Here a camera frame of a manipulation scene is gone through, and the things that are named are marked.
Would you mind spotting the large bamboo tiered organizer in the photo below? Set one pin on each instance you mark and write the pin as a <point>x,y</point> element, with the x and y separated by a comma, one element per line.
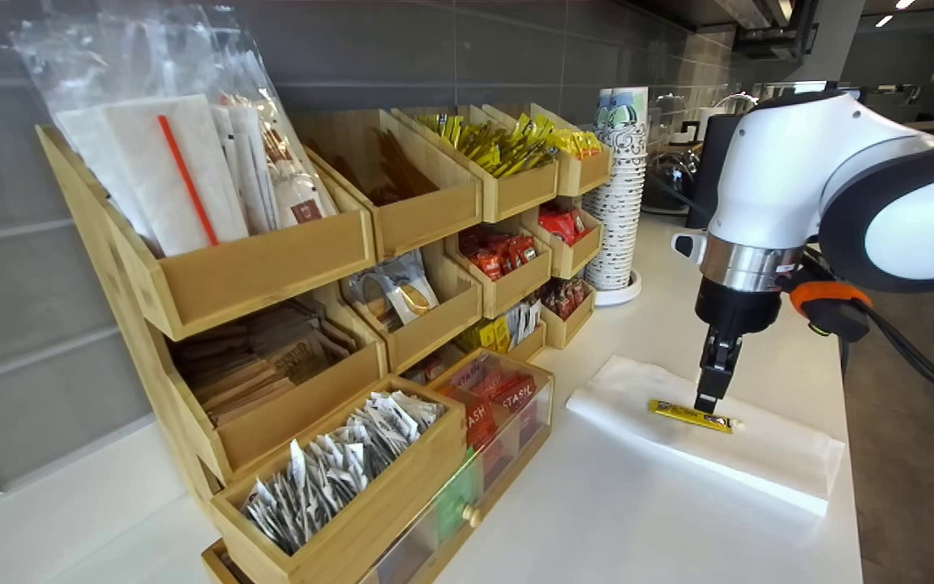
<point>272,268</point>

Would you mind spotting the heap of white gold packets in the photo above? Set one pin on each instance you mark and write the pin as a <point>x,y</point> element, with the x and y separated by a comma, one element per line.
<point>398,292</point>

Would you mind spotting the row of yellow packets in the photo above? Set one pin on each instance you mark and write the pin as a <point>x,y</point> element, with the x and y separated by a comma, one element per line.
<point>490,334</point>

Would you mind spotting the heap of small yellow packets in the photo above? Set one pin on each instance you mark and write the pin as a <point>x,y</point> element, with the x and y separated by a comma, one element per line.
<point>579,143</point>

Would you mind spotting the tea box drawer knob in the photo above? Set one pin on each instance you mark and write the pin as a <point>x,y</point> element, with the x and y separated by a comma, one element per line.
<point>473,515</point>

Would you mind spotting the heap of brown paper packets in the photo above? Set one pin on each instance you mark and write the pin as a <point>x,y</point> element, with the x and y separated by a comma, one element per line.
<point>256,361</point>

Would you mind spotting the silver coffee machine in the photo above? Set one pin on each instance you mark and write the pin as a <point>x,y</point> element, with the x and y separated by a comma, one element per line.
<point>670,174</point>

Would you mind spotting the bamboo tea box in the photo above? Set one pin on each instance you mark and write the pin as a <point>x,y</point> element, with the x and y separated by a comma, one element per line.
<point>507,478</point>

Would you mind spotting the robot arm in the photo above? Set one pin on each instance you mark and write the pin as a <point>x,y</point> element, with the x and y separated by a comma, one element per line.
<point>783,178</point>

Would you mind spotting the narrow bamboo tiered organizer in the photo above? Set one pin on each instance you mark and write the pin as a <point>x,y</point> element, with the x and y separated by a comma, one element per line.
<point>426,215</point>

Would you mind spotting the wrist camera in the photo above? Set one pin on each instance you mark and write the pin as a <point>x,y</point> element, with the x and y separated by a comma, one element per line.
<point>840,320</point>

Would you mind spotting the double bamboo tiered organizer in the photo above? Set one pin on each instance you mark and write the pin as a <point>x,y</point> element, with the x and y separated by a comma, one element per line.
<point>524,195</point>

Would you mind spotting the stack of paper cups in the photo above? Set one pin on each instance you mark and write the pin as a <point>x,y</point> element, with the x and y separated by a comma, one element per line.
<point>619,203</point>

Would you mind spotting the row of red tea bags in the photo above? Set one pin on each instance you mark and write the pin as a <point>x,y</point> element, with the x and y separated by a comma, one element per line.
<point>495,397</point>

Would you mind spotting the white cup holder base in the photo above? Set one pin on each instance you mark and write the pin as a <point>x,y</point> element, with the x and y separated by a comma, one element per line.
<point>621,296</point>

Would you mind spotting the clear bag of wrapped straws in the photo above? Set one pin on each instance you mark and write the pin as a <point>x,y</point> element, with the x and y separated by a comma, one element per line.
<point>167,162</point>

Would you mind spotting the row of white packets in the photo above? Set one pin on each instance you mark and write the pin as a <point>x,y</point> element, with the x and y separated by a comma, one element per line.
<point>524,320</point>

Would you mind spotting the white paper napkin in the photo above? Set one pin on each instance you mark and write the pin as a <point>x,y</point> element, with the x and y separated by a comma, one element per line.
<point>759,454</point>

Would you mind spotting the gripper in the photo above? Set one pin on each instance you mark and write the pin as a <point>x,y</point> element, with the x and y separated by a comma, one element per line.
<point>736,308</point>

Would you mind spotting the heap of brown stir sticks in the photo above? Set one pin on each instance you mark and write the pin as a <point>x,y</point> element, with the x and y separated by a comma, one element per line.
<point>402,166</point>

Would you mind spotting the heap of white grey sachets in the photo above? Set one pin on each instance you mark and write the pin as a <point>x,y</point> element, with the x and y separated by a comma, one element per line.
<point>337,470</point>

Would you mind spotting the heap of yellow stick sachets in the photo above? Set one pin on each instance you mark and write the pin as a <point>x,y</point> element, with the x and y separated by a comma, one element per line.
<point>499,150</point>

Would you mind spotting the yellow sachet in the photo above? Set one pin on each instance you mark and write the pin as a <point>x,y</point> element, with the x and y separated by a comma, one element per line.
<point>690,414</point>

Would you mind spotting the heap of dark red packets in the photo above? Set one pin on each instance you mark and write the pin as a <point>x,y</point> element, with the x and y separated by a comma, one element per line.
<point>564,298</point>

